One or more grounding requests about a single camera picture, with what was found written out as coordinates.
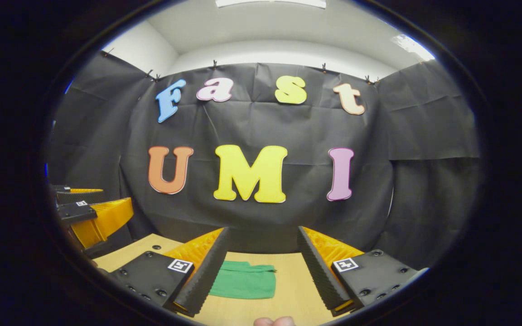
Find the black backdrop cloth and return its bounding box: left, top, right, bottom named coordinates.
left=46, top=50, right=483, bottom=272

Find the long ceiling light panel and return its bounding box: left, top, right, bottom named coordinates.
left=216, top=0, right=327, bottom=10

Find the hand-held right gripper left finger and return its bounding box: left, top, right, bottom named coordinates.
left=107, top=226, right=231, bottom=317

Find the row of black backdrop clips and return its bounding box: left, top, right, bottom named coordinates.
left=102, top=47, right=381, bottom=86

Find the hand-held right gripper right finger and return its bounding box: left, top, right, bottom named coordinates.
left=297, top=225, right=429, bottom=317

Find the green T-shirt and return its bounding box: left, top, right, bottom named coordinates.
left=208, top=260, right=277, bottom=300

